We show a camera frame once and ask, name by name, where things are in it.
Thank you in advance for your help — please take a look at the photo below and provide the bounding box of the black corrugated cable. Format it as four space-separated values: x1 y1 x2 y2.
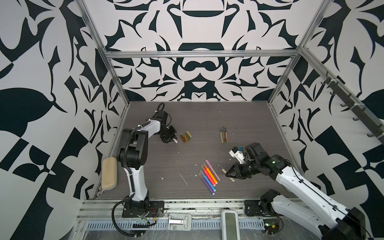
111 193 157 238

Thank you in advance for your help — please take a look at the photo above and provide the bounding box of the orange marker pen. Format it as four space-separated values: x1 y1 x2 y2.
203 164 218 184

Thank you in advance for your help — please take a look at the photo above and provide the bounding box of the aluminium frame crossbar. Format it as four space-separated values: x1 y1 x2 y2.
105 50 298 59

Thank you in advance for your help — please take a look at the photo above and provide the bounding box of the red marker pen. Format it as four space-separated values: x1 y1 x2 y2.
201 165 216 187

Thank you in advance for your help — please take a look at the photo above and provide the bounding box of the pink cream marker pen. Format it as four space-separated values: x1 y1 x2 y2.
218 165 235 182

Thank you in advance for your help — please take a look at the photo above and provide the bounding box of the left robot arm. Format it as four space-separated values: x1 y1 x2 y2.
117 103 178 214

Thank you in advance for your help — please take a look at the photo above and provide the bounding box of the wall hook rail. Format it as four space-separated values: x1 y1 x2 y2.
320 72 384 145

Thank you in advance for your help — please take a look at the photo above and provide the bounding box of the small circuit board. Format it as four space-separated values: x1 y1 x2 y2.
263 218 284 236

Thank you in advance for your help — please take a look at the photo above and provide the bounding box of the white latch bracket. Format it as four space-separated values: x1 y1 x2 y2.
168 213 192 231

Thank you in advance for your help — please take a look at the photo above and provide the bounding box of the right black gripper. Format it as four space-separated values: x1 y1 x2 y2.
224 160 261 178

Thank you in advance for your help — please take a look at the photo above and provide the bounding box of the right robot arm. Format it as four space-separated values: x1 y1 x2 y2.
226 143 369 240

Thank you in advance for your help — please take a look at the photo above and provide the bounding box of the white handheld device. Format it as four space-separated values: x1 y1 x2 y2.
221 209 240 240

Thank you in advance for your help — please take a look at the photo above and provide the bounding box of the purple marker pen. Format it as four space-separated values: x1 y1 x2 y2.
198 173 216 195

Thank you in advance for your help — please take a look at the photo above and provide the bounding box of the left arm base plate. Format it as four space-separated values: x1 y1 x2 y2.
122 201 165 218

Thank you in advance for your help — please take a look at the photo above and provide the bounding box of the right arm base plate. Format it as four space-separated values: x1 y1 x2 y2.
244 200 277 217

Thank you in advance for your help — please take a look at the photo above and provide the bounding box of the beige sponge pad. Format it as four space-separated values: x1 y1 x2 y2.
101 157 118 191

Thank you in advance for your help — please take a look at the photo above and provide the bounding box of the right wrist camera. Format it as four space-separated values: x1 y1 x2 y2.
229 147 246 164

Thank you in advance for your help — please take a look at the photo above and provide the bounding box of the lilac marker pen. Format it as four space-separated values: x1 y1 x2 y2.
205 160 221 181

